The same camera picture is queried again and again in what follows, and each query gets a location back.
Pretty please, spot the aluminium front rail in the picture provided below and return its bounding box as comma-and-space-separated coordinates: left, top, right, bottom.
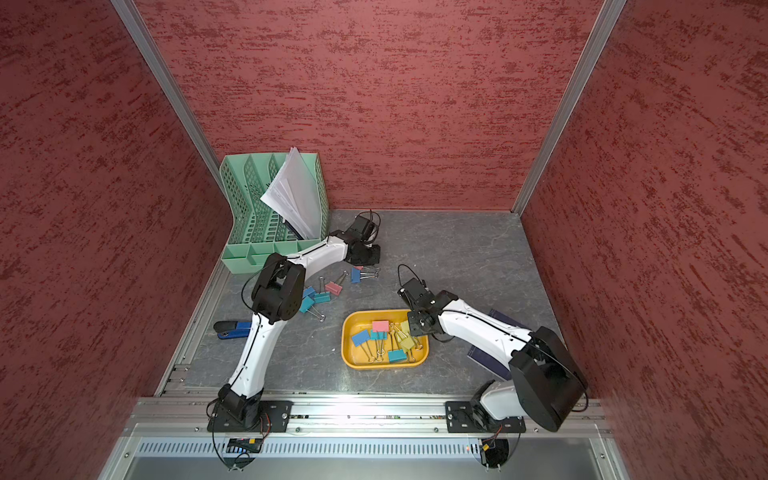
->
128, 389, 613, 439

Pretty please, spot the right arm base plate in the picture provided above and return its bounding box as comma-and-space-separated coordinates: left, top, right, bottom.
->
444, 401, 526, 434

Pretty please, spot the yellow binder clip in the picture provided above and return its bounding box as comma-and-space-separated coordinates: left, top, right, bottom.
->
397, 334, 416, 363
400, 320, 422, 350

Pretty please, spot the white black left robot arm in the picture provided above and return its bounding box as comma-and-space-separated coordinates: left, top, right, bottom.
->
214, 210, 381, 430

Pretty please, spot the teal binder clip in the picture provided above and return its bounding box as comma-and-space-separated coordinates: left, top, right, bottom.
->
370, 330, 388, 360
299, 296, 326, 322
314, 276, 331, 303
388, 349, 409, 364

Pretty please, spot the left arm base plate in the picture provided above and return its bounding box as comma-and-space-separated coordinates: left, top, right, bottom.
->
206, 400, 293, 434

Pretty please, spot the navy notebook with yellow label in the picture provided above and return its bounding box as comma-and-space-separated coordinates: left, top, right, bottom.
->
466, 308, 533, 382

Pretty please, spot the yellow plastic storage box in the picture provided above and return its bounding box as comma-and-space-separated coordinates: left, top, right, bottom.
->
341, 310, 430, 370

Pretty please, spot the pink binder clip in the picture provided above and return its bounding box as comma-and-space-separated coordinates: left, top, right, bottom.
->
325, 271, 348, 296
371, 320, 390, 333

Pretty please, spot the blue stapler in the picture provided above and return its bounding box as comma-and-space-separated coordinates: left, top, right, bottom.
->
213, 320, 252, 340

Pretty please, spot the green plastic file organizer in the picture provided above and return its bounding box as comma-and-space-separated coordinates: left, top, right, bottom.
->
219, 153, 320, 275

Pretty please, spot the white paper stack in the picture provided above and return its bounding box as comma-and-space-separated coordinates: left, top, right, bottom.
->
260, 147, 324, 240

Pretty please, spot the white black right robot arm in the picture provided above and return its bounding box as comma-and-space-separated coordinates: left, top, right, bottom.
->
398, 278, 587, 433

